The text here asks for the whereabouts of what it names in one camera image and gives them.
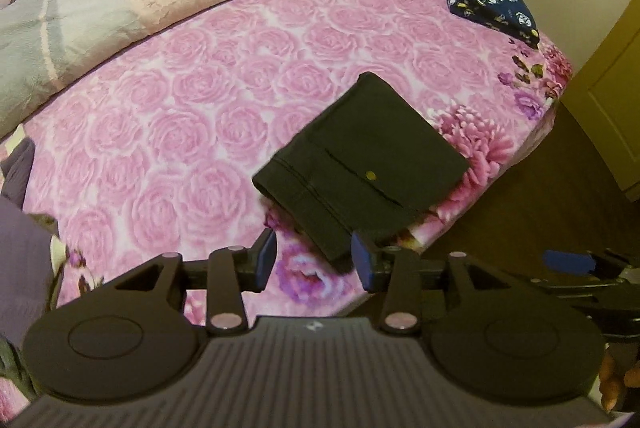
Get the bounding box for grey-green garment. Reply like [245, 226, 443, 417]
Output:
[0, 335, 38, 409]

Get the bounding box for black pants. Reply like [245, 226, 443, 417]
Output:
[251, 72, 471, 265]

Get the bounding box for dark blue printed garment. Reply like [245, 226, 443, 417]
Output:
[444, 0, 541, 48]

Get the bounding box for pink floral blanket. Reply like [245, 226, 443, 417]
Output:
[0, 0, 576, 419]

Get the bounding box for purple-grey garment with cream cuffs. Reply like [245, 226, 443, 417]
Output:
[0, 138, 66, 349]

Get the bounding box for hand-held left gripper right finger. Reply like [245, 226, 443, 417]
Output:
[350, 232, 506, 334]

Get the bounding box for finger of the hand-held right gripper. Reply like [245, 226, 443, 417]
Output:
[542, 249, 640, 291]

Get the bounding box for cream wardrobe door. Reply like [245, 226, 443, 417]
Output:
[565, 0, 640, 203]

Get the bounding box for person's right hand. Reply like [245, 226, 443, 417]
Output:
[597, 343, 640, 415]

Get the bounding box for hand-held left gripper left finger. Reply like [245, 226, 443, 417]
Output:
[115, 228, 278, 335]

